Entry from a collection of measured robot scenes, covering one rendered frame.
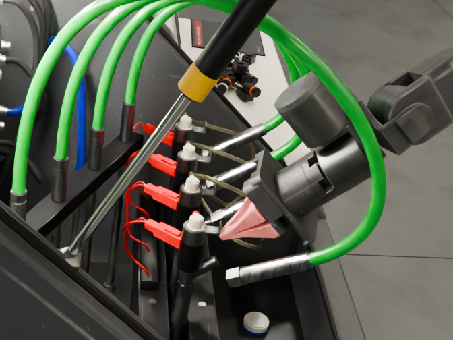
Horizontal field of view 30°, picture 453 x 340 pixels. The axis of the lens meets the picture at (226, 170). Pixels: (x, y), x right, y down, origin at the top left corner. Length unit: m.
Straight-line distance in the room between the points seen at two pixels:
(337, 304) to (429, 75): 0.42
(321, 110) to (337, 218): 2.32
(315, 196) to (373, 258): 2.12
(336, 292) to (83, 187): 0.40
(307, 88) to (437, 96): 0.14
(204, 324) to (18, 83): 0.44
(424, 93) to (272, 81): 0.86
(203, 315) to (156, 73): 0.36
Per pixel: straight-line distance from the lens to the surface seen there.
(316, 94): 0.86
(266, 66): 1.80
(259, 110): 1.60
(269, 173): 0.92
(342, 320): 1.18
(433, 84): 0.90
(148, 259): 1.14
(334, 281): 1.25
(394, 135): 0.88
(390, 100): 0.90
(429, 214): 3.37
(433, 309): 2.88
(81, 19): 0.82
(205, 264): 1.00
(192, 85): 0.52
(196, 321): 1.08
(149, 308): 1.09
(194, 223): 0.97
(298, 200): 0.91
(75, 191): 1.07
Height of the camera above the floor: 1.68
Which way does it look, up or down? 30 degrees down
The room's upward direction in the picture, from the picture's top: 10 degrees clockwise
